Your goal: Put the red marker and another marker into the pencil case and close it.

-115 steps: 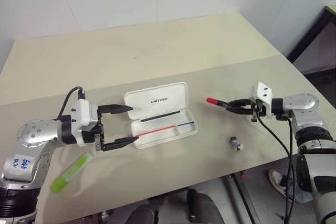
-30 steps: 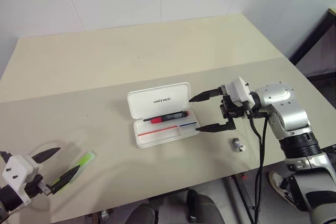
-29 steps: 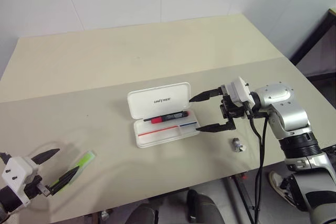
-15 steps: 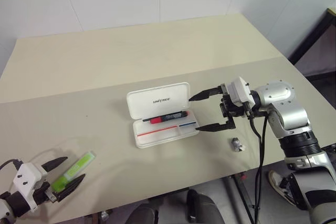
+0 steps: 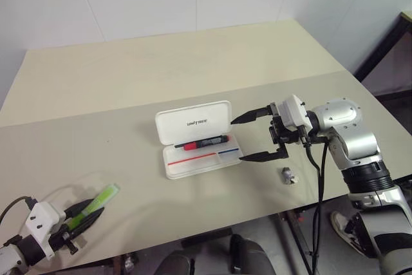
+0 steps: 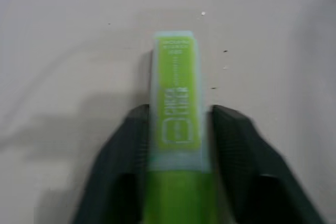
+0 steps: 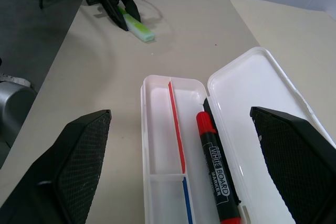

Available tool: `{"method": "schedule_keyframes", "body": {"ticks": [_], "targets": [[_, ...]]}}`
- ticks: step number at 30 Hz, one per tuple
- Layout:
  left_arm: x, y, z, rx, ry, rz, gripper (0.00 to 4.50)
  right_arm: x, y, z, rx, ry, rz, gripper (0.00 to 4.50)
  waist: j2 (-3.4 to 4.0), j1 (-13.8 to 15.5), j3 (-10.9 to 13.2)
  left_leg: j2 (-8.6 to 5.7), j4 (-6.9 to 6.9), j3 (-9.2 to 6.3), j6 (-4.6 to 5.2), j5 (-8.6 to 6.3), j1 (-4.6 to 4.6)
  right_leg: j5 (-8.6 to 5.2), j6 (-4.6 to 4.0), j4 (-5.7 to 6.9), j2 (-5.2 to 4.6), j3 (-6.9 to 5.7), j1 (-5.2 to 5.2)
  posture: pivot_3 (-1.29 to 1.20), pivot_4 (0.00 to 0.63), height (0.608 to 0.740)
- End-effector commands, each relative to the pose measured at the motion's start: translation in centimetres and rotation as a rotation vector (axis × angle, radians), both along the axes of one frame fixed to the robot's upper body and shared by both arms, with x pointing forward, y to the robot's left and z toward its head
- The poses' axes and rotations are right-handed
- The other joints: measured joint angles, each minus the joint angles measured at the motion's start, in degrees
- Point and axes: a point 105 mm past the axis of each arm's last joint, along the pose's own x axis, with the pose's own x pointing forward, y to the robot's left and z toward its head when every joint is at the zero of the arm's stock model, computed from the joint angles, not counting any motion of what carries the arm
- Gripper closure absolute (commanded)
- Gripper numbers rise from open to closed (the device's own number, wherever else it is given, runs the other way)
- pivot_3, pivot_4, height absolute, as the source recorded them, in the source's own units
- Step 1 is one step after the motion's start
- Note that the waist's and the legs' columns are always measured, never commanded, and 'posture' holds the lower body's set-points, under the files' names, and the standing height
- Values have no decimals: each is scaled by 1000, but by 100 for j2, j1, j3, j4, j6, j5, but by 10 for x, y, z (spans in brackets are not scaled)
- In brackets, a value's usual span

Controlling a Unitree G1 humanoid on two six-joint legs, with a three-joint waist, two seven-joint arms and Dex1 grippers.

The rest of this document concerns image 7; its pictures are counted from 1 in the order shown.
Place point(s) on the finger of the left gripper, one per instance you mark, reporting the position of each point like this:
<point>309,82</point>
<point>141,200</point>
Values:
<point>131,5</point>
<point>115,11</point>

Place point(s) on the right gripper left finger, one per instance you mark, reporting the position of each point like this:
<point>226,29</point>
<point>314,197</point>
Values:
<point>65,171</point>

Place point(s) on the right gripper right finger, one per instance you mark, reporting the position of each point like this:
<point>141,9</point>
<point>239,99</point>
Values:
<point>294,161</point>

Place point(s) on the green highlighter pen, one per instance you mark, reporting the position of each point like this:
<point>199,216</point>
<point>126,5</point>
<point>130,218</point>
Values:
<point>140,30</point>

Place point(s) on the white plastic pencil case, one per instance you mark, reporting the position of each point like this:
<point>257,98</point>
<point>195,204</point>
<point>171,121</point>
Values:
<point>252,98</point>

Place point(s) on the red whiteboard marker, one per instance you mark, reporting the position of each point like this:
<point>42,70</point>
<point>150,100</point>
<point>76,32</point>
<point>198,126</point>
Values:
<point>216,166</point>

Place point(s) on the black marker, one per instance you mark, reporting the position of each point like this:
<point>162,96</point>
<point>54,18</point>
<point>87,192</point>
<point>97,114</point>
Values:
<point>209,108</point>

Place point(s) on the silver robot body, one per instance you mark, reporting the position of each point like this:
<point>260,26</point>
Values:
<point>14,108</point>

